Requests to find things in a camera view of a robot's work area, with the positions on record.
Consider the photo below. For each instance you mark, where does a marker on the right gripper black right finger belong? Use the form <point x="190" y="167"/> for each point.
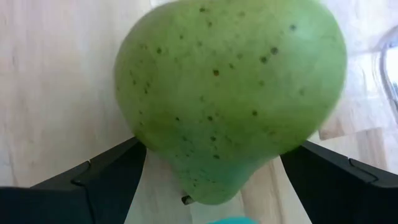
<point x="335" y="186"/>

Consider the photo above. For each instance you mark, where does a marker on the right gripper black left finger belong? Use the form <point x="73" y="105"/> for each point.
<point x="105" y="186"/>

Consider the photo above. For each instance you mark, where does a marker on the clear plastic container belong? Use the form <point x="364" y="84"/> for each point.
<point x="388" y="77"/>

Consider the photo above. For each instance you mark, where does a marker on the green speckled pear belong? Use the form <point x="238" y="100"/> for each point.
<point x="224" y="93"/>

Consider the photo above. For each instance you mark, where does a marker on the teal plastic lid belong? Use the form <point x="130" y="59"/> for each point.
<point x="233" y="221"/>

